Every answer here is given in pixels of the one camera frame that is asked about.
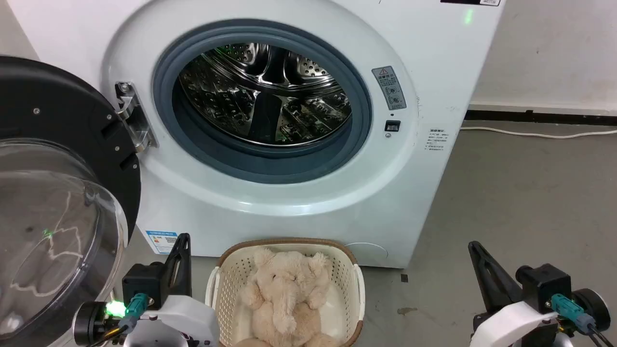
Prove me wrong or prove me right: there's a teal connector cable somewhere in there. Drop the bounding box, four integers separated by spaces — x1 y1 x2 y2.
89 293 148 347
551 294 617 347

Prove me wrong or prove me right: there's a round filter cover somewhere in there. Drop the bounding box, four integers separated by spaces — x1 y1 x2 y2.
345 242 389 266

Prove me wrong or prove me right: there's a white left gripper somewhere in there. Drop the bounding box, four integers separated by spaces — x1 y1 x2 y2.
72 234 221 347

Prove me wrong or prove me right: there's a metal door hinge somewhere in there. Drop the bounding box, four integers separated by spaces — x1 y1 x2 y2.
115 82 159 154

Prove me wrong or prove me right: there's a right teal connector cable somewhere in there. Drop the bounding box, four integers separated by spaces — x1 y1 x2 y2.
551 294 617 347

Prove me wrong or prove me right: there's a black washer door, glass window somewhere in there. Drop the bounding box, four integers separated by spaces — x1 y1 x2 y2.
0 55 142 347

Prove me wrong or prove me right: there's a white cable on floor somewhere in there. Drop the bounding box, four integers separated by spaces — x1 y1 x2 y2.
460 126 617 139

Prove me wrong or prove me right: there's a cream plastic laundry basket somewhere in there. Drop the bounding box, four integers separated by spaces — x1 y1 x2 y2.
206 238 365 347

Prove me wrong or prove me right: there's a blue energy label sticker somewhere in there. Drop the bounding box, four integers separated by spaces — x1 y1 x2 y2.
146 230 180 254

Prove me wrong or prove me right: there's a white front-load washing machine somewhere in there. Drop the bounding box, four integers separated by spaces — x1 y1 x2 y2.
7 0 507 269

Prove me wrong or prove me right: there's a left teal connector cable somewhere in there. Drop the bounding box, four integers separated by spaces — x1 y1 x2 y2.
89 293 148 347

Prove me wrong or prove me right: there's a white text label sticker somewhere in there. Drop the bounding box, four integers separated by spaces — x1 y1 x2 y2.
424 128 449 152

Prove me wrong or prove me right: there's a stainless steel washer drum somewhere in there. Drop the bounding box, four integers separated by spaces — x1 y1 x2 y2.
178 42 352 147

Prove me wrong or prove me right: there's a black baseboard strip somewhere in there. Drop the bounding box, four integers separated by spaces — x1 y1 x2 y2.
465 110 617 127

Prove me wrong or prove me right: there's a grey rubber door gasket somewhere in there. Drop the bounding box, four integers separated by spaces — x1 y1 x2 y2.
153 19 373 185

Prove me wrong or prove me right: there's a grey warning sticker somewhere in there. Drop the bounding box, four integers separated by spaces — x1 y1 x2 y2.
371 66 407 111

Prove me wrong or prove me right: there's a beige plush elephant toy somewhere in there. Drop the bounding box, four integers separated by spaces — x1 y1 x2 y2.
234 247 340 347

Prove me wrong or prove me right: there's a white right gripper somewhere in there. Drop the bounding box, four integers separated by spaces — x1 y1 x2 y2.
469 241 611 347

